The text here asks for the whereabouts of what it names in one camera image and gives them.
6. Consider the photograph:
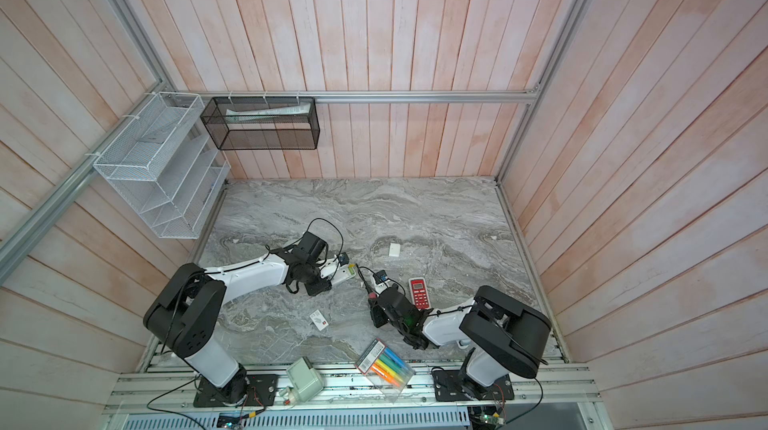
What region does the red white remote control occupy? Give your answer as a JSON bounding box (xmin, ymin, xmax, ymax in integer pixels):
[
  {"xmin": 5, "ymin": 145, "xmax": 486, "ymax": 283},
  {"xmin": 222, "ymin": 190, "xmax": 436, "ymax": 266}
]
[{"xmin": 409, "ymin": 277, "xmax": 431, "ymax": 310}]

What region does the white remote battery cover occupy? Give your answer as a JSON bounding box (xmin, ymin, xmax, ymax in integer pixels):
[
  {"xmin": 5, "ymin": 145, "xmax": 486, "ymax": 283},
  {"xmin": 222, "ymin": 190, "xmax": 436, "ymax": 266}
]
[{"xmin": 389, "ymin": 243, "xmax": 401, "ymax": 257}]

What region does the red handled screwdriver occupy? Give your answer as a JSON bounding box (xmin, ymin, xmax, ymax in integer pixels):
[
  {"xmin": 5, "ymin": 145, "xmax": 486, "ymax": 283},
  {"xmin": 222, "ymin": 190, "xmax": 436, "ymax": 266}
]
[{"xmin": 358, "ymin": 266, "xmax": 378, "ymax": 305}]

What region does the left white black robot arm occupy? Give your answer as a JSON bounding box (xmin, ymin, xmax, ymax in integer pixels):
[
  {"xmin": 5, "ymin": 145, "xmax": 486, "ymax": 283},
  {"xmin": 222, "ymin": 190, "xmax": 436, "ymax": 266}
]
[{"xmin": 143, "ymin": 231, "xmax": 341, "ymax": 405}]

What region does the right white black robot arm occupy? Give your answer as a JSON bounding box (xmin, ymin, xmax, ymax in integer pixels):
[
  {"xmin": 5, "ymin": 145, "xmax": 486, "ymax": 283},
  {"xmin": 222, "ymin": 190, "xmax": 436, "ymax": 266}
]
[{"xmin": 368, "ymin": 285, "xmax": 552, "ymax": 399}]

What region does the small white card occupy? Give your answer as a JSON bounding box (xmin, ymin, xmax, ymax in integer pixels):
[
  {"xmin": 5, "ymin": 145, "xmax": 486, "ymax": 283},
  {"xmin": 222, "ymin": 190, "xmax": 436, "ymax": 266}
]
[{"xmin": 310, "ymin": 310, "xmax": 329, "ymax": 331}]

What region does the clear box of markers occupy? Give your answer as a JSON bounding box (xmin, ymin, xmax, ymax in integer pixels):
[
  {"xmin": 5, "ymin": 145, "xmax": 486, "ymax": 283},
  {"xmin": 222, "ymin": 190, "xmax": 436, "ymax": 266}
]
[{"xmin": 355, "ymin": 338, "xmax": 415, "ymax": 402}]

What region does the pale green square device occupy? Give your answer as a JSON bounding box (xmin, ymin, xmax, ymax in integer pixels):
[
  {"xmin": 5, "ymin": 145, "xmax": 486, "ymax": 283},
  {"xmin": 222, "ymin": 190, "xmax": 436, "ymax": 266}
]
[{"xmin": 285, "ymin": 357, "xmax": 325, "ymax": 404}]

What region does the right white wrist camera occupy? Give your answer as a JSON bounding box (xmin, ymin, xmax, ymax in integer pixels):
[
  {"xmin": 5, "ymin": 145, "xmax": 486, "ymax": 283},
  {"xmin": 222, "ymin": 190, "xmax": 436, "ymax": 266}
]
[{"xmin": 369, "ymin": 270, "xmax": 389, "ymax": 295}]

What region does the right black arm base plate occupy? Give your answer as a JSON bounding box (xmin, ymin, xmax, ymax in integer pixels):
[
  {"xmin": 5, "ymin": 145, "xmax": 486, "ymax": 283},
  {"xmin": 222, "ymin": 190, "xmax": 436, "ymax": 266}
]
[{"xmin": 430, "ymin": 367, "xmax": 514, "ymax": 402}]

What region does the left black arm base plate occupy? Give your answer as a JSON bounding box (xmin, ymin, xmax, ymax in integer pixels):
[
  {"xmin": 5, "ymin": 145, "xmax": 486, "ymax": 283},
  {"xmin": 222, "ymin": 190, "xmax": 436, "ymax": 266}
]
[{"xmin": 193, "ymin": 371, "xmax": 278, "ymax": 408}]

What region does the black wire mesh basket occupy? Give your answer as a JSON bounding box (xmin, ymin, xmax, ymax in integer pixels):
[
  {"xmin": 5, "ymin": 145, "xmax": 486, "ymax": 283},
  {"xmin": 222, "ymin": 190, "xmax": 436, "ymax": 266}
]
[{"xmin": 201, "ymin": 96, "xmax": 321, "ymax": 151}]

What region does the white wire mesh shelf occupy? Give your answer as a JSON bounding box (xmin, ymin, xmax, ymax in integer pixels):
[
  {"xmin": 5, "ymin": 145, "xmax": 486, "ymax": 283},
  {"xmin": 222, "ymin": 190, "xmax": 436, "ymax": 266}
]
[{"xmin": 94, "ymin": 93, "xmax": 230, "ymax": 240}]

